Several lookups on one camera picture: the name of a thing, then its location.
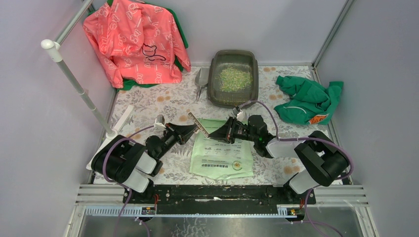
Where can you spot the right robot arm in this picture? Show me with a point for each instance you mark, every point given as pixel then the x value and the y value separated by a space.
pixel 323 160

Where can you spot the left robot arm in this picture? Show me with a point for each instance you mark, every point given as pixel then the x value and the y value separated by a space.
pixel 127 163

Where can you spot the green cat litter pile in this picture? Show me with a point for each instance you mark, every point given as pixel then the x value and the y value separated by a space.
pixel 232 79

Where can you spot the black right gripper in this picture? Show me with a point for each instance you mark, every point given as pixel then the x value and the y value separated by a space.
pixel 226 132

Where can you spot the floral patterned mat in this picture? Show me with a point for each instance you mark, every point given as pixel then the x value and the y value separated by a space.
pixel 175 101

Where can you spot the metal litter scoop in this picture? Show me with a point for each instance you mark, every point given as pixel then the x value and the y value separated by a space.
pixel 201 80

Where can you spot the pink hooded jacket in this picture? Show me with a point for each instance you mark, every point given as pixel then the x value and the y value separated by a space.
pixel 137 42

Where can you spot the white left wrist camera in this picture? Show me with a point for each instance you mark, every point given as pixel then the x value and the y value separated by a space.
pixel 159 123

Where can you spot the green cat litter bag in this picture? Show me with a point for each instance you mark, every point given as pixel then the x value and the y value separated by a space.
pixel 221 161

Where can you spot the grey plastic litter box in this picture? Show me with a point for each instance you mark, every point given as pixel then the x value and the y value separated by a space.
pixel 242 60

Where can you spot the white clothes rack pole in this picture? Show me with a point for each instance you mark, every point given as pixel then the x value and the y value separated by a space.
pixel 51 47

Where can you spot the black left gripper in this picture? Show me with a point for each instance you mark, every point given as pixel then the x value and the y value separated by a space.
pixel 176 133

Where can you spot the green garment behind jacket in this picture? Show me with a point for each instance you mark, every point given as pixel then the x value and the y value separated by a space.
pixel 150 83

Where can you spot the crumpled green garment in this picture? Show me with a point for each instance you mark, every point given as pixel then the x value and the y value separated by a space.
pixel 310 103

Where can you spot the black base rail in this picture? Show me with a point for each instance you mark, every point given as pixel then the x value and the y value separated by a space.
pixel 213 200

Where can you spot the beige bag sealing clip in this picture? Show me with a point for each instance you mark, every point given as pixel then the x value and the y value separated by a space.
pixel 199 125

